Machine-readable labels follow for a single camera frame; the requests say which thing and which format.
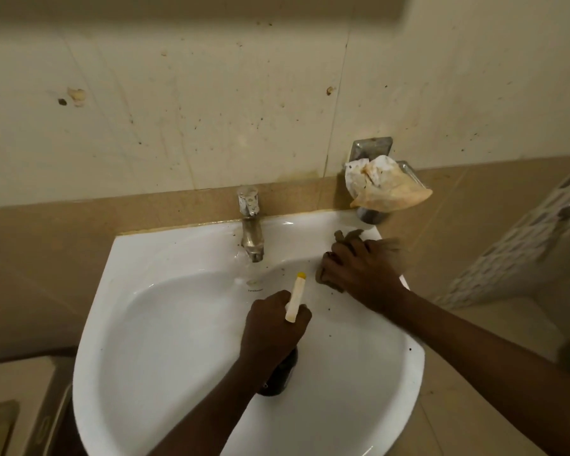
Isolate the brown cleaning cloth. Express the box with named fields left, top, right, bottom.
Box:
left=315, top=229, right=366, bottom=294

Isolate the crumpled stained paper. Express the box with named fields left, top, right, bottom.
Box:
left=345, top=155, right=433, bottom=210

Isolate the person's left hand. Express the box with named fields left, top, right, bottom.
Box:
left=240, top=289, right=313, bottom=376

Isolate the white ceramic sink basin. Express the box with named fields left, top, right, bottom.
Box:
left=73, top=210, right=426, bottom=456

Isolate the metal wall soap holder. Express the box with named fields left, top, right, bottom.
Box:
left=349, top=136, right=426, bottom=225

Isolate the dark spray bottle white nozzle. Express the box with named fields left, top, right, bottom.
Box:
left=258, top=273, right=309, bottom=397

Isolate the person's right forearm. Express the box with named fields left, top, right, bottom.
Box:
left=389, top=289, right=570, bottom=456

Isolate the metal faucet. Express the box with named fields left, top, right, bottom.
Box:
left=237, top=186, right=265, bottom=263

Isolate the person's right hand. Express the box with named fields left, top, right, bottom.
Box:
left=320, top=237, right=409, bottom=313

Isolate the person's left forearm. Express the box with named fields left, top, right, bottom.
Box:
left=147, top=356, right=267, bottom=456

